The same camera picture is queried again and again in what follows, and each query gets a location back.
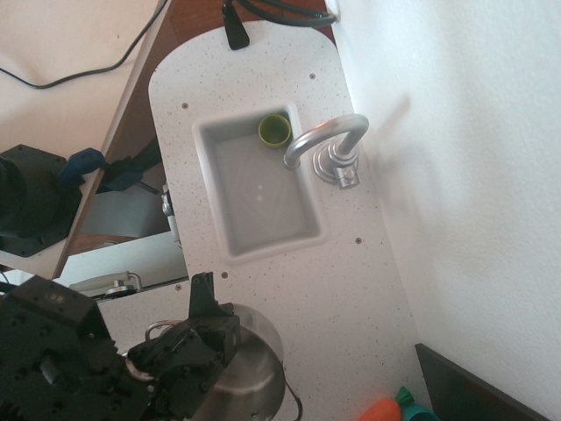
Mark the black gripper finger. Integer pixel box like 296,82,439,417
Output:
188,272,235,322

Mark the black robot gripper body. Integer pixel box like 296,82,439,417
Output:
127,316,241,420

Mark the stainless steel pot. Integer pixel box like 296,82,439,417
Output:
144,302,303,421

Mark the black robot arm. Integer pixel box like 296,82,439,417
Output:
1,273,240,420

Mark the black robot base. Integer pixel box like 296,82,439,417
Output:
1,145,82,258

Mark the silver cabinet knob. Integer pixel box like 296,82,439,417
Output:
161,184,174,218

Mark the grey toy sink basin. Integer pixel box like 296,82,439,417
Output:
192,103,328,264

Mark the blue clamp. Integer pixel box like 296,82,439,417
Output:
57,148,143,194

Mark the green plastic cup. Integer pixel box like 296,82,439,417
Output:
258,114,292,148

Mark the silver toy faucet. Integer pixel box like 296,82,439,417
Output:
283,114,369,189

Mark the orange toy carrot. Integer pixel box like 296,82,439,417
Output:
359,398,401,421

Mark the teal plastic toy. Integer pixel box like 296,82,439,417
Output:
395,386,440,421

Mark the black strap clip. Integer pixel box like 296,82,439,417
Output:
221,1,250,51

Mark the thin black floor cable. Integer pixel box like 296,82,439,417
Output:
0,0,170,91

